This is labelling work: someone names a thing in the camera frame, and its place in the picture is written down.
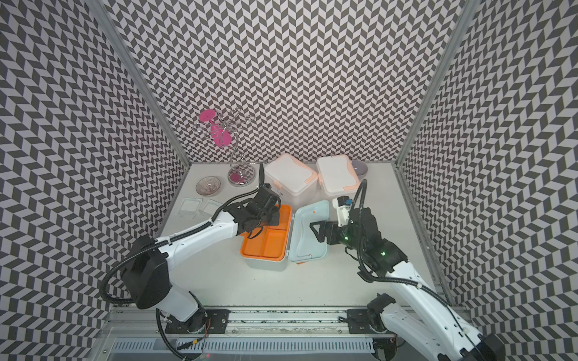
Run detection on white first aid box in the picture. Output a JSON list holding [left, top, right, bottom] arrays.
[[316, 155, 360, 200], [264, 153, 318, 211]]

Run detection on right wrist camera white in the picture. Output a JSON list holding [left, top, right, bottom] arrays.
[[332, 196, 353, 227]]

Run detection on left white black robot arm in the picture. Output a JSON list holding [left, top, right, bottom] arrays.
[[99, 168, 281, 332]]

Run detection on middle white first aid box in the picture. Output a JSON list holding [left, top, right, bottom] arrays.
[[264, 153, 318, 211]]

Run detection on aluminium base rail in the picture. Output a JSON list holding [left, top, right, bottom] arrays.
[[106, 306, 393, 337]]

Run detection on blue first aid kit box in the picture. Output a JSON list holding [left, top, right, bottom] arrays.
[[242, 200, 330, 272]]

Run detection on silver wire stand pink ornaments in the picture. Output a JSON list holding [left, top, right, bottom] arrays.
[[199, 109, 257, 187]]

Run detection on small clear glass bowl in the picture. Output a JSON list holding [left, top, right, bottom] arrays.
[[195, 176, 221, 197]]

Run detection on right white first aid box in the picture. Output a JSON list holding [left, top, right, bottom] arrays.
[[316, 155, 360, 200]]

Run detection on orange tray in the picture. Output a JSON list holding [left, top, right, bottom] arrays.
[[240, 205, 293, 262]]

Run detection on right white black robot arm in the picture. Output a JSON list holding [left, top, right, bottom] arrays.
[[309, 180, 506, 360]]

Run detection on small grey round bowl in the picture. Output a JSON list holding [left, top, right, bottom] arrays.
[[352, 159, 369, 180]]

